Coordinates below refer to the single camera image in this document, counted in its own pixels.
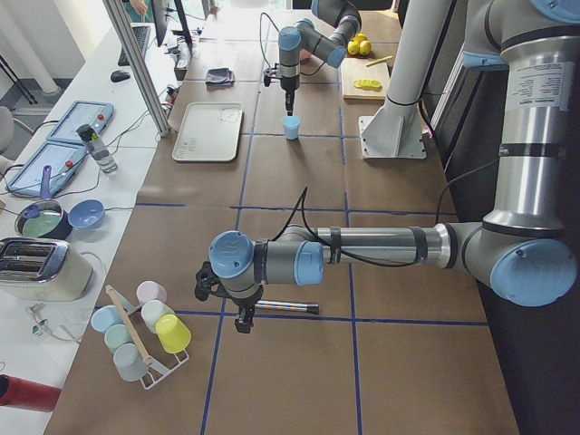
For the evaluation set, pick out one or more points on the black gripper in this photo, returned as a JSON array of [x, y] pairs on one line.
[[288, 84], [243, 302]]

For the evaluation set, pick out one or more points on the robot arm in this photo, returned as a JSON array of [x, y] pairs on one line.
[[515, 249], [343, 16]]

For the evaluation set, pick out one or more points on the light blue plastic cup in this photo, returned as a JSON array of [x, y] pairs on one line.
[[291, 125]]

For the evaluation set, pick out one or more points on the yellow-green cup on rack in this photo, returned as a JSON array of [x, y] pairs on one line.
[[173, 334]]

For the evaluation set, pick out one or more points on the white cup on rack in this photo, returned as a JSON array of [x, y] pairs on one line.
[[152, 311]]

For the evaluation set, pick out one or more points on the pink cup on rack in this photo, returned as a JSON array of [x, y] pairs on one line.
[[151, 290]]

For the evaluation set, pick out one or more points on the grey cup on rack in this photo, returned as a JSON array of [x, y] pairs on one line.
[[128, 362]]

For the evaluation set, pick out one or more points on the mint green cup on rack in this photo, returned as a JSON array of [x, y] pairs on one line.
[[116, 336]]

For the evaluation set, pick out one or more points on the light blue cup on rack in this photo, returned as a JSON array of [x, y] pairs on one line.
[[104, 318]]

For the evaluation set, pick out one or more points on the pink bowl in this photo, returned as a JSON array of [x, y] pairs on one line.
[[304, 55]]

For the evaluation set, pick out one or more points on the folded grey cloth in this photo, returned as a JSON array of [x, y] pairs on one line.
[[220, 77]]

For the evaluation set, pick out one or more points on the steel muddler rod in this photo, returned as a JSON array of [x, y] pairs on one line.
[[288, 306]]

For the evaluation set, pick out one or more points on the wooden cutting board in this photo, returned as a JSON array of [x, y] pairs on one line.
[[353, 69]]

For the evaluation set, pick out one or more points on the lemon slices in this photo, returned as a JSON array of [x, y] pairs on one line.
[[367, 84]]

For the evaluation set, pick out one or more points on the cream bear serving tray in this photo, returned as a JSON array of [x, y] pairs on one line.
[[209, 132]]

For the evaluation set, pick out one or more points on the yellow-green knife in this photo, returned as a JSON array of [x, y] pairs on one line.
[[379, 61]]

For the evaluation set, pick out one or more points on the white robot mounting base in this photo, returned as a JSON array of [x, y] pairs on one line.
[[394, 132]]

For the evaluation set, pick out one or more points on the black keyboard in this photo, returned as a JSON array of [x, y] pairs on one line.
[[142, 37]]

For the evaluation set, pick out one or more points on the black computer mouse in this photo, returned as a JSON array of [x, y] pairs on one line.
[[119, 76]]

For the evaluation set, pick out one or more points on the blue bowl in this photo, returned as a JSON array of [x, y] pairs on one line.
[[87, 214]]

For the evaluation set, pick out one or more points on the blue teach pendant far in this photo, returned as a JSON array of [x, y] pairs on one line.
[[95, 113]]

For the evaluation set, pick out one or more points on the blue teach pendant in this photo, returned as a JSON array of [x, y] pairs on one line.
[[95, 113], [54, 161]]

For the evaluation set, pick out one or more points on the clear water bottle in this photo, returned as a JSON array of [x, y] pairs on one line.
[[96, 148]]

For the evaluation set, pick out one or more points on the cream toaster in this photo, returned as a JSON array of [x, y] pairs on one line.
[[46, 270]]

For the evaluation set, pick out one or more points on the blue teach pendant near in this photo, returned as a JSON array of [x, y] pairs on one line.
[[54, 161]]

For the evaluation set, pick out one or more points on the red cylinder bottle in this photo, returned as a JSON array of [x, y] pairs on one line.
[[27, 395]]

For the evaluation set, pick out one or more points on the wooden rack handle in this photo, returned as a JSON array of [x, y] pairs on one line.
[[114, 296]]

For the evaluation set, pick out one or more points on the white wire cup rack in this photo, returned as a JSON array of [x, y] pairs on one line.
[[160, 370]]

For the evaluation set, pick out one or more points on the aluminium frame post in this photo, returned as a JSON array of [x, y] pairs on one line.
[[122, 27]]

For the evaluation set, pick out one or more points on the dark saucepan purple handle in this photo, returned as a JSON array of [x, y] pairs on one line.
[[45, 218]]

